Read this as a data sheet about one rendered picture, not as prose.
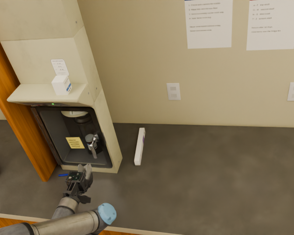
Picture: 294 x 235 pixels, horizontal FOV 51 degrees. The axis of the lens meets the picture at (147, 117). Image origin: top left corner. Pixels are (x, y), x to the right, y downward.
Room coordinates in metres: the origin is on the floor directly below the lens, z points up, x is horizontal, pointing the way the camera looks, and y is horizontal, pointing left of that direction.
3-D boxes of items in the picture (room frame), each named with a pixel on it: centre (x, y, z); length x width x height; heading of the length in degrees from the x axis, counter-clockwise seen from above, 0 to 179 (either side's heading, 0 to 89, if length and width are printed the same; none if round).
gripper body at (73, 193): (0.84, 0.35, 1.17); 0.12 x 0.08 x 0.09; 161
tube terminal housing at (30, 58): (1.25, 0.32, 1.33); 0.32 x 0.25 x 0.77; 71
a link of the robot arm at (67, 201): (0.76, 0.38, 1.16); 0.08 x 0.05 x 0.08; 71
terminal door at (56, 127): (1.12, 0.36, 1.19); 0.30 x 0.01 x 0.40; 71
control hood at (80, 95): (1.08, 0.38, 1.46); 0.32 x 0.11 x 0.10; 71
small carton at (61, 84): (1.05, 0.31, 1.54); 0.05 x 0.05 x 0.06; 75
